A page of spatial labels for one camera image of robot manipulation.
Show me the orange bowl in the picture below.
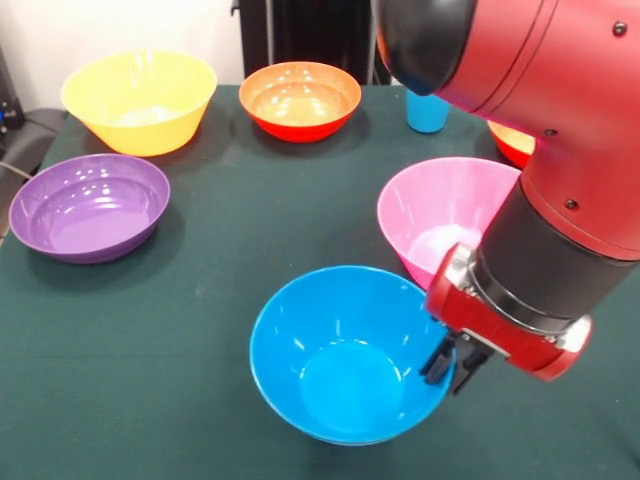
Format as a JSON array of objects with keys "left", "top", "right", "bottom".
[
  {"left": 487, "top": 119, "right": 537, "bottom": 170},
  {"left": 238, "top": 61, "right": 363, "bottom": 145}
]

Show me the blue cup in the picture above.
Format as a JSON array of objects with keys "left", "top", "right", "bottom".
[{"left": 405, "top": 88, "right": 452, "bottom": 135}]

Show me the purple bowl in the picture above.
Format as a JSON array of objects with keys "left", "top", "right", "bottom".
[{"left": 8, "top": 153, "right": 172, "bottom": 265}]

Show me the large yellow bowl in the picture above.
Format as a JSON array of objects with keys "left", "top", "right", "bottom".
[{"left": 60, "top": 49, "right": 218, "bottom": 158}]

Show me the black device box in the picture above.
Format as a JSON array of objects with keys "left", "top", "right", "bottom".
[{"left": 0, "top": 44, "right": 24, "bottom": 151}]

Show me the grey padded seat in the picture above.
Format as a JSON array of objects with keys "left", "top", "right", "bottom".
[{"left": 0, "top": 107, "right": 69, "bottom": 174}]

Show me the large pink bowl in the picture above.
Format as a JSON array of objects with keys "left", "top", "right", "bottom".
[{"left": 376, "top": 156, "right": 524, "bottom": 292}]

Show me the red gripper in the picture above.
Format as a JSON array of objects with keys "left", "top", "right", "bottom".
[{"left": 418, "top": 242, "right": 593, "bottom": 397}]

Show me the dark green table cloth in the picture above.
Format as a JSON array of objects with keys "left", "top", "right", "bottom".
[{"left": 0, "top": 83, "right": 640, "bottom": 480}]

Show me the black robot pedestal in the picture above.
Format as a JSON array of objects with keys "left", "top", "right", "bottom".
[{"left": 230, "top": 0, "right": 394, "bottom": 86}]

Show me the deep blue bowl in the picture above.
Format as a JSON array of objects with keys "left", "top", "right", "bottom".
[{"left": 249, "top": 265, "right": 457, "bottom": 447}]

